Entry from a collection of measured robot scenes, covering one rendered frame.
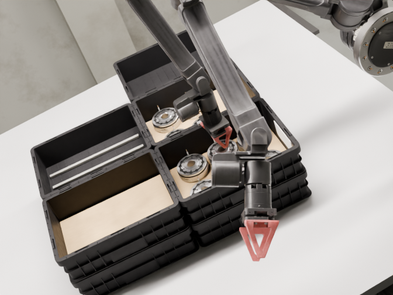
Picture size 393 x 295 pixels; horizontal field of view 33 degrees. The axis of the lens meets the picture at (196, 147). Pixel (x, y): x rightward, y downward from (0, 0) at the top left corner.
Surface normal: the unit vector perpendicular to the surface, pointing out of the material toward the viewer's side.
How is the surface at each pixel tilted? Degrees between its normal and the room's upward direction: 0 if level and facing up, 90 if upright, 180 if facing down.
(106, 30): 90
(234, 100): 33
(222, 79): 38
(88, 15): 90
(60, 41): 90
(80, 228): 0
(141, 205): 0
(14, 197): 0
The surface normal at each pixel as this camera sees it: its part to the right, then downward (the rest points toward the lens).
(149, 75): -0.29, -0.71
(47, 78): 0.40, 0.52
